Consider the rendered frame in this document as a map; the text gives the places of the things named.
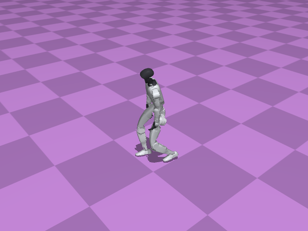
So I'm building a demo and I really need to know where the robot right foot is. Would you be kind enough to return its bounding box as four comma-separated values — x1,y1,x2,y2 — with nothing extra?
135,149,152,156

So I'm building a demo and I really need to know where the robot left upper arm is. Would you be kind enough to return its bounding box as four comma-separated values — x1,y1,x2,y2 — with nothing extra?
152,89,161,112

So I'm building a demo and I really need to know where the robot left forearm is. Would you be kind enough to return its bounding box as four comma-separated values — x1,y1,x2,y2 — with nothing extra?
154,109,161,126

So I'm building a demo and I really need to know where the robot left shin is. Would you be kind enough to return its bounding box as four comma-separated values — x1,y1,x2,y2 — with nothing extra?
150,143,174,155

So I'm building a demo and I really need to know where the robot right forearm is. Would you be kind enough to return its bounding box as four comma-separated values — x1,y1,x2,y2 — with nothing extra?
146,94,152,107

